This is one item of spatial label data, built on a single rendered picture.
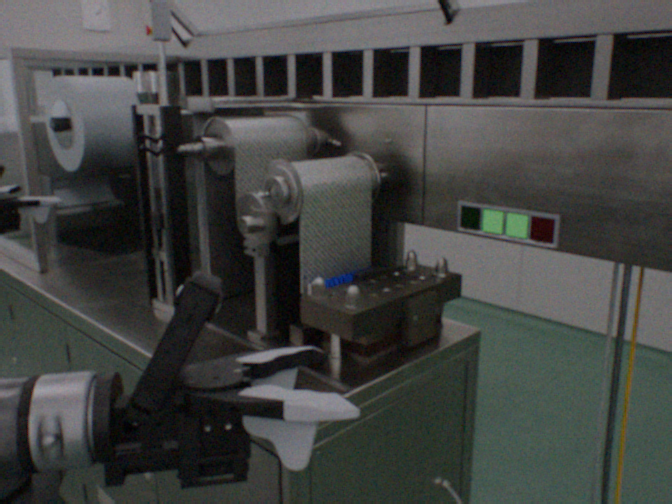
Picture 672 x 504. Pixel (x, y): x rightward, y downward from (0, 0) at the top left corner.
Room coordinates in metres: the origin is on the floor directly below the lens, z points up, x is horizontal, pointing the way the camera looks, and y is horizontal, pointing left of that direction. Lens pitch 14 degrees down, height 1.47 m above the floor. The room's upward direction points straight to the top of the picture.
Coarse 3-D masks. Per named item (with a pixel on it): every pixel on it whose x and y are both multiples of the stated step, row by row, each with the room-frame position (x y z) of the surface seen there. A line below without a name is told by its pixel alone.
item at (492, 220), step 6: (486, 210) 1.37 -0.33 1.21; (486, 216) 1.37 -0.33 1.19; (492, 216) 1.36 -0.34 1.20; (498, 216) 1.34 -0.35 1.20; (486, 222) 1.37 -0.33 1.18; (492, 222) 1.35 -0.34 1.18; (498, 222) 1.34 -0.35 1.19; (486, 228) 1.36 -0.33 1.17; (492, 228) 1.35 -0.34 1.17; (498, 228) 1.34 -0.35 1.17
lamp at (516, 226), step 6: (510, 216) 1.32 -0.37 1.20; (516, 216) 1.31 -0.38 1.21; (522, 216) 1.30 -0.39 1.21; (510, 222) 1.32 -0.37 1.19; (516, 222) 1.31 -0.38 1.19; (522, 222) 1.30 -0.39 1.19; (510, 228) 1.32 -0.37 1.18; (516, 228) 1.31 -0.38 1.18; (522, 228) 1.30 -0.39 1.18; (510, 234) 1.32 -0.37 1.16; (516, 234) 1.31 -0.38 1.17; (522, 234) 1.30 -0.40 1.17
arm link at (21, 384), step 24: (0, 384) 0.43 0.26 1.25; (24, 384) 0.43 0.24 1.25; (0, 408) 0.40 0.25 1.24; (24, 408) 0.41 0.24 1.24; (0, 432) 0.40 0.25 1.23; (24, 432) 0.40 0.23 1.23; (0, 456) 0.39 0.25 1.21; (24, 456) 0.40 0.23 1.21; (0, 480) 0.40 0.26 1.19; (24, 480) 0.42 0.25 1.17
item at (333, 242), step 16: (336, 208) 1.42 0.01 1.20; (352, 208) 1.45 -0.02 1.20; (368, 208) 1.50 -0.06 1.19; (304, 224) 1.34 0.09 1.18; (320, 224) 1.38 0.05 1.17; (336, 224) 1.42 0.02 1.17; (352, 224) 1.45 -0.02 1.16; (368, 224) 1.50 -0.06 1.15; (304, 240) 1.34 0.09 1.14; (320, 240) 1.38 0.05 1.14; (336, 240) 1.42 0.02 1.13; (352, 240) 1.45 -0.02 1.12; (368, 240) 1.50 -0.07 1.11; (304, 256) 1.34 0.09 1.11; (320, 256) 1.38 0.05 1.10; (336, 256) 1.41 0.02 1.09; (352, 256) 1.45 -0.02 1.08; (368, 256) 1.50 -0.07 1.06; (304, 272) 1.34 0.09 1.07; (320, 272) 1.38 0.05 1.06; (336, 272) 1.41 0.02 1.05; (304, 288) 1.34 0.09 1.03
